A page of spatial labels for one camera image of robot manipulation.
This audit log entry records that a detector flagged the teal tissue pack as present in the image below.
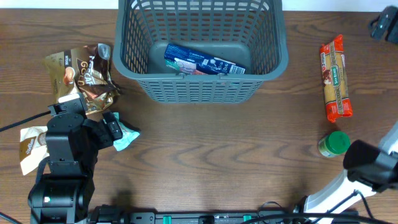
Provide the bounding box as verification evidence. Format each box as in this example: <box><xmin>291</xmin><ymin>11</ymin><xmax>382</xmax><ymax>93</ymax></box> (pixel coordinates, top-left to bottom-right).
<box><xmin>113</xmin><ymin>112</ymin><xmax>140</xmax><ymax>152</ymax></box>

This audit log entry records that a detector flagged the orange spaghetti pack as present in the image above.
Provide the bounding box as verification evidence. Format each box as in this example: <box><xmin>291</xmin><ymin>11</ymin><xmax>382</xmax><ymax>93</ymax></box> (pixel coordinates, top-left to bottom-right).
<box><xmin>320</xmin><ymin>34</ymin><xmax>353</xmax><ymax>123</ymax></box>

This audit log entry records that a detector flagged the green lid jar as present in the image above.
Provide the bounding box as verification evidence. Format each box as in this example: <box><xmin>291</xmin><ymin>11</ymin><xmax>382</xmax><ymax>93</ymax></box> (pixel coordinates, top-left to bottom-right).
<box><xmin>318</xmin><ymin>131</ymin><xmax>351</xmax><ymax>157</ymax></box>

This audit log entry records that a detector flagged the blue pasta box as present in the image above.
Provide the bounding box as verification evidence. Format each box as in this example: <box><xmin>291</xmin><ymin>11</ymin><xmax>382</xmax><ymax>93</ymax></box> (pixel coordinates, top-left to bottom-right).
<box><xmin>164</xmin><ymin>44</ymin><xmax>246</xmax><ymax>75</ymax></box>

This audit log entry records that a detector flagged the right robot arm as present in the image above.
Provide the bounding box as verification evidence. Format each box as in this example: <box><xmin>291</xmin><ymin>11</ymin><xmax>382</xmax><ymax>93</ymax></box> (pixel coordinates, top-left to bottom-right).
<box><xmin>298</xmin><ymin>124</ymin><xmax>397</xmax><ymax>223</ymax></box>

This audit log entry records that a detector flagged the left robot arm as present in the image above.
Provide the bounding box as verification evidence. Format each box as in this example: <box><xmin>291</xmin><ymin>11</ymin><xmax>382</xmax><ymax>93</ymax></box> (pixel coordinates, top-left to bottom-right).
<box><xmin>28</xmin><ymin>99</ymin><xmax>123</xmax><ymax>223</ymax></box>

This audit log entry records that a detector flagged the white brown snack bag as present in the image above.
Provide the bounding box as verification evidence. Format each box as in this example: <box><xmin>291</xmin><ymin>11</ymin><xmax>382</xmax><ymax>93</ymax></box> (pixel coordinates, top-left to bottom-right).
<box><xmin>19</xmin><ymin>126</ymin><xmax>49</xmax><ymax>175</ymax></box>

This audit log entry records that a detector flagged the gold coffee bag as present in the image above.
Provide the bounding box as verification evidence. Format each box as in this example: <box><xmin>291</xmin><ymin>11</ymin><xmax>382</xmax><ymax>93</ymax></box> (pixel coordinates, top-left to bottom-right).
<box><xmin>44</xmin><ymin>44</ymin><xmax>119</xmax><ymax>114</ymax></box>

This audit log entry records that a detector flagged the grey plastic basket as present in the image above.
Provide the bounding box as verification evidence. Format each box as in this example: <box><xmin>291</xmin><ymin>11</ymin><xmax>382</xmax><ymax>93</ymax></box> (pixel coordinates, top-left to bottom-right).
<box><xmin>113</xmin><ymin>0</ymin><xmax>289</xmax><ymax>103</ymax></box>

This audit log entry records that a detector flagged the left black cable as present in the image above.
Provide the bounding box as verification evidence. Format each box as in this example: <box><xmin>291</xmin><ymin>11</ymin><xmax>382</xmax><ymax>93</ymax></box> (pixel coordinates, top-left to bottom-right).
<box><xmin>0</xmin><ymin>111</ymin><xmax>52</xmax><ymax>133</ymax></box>

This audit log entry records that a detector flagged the black cable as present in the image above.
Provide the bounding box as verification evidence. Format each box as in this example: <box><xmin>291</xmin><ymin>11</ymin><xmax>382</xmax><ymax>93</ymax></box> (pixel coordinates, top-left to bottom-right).
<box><xmin>0</xmin><ymin>111</ymin><xmax>52</xmax><ymax>133</ymax></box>
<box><xmin>310</xmin><ymin>189</ymin><xmax>377</xmax><ymax>224</ymax></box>

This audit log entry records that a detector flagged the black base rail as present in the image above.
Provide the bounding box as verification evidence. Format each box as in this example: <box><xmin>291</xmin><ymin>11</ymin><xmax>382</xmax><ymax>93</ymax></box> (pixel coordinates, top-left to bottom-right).
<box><xmin>88</xmin><ymin>205</ymin><xmax>360</xmax><ymax>224</ymax></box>

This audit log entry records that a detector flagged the right black cable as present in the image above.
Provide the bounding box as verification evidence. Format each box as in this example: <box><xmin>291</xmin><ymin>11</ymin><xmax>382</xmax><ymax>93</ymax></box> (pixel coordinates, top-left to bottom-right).
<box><xmin>310</xmin><ymin>189</ymin><xmax>377</xmax><ymax>224</ymax></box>

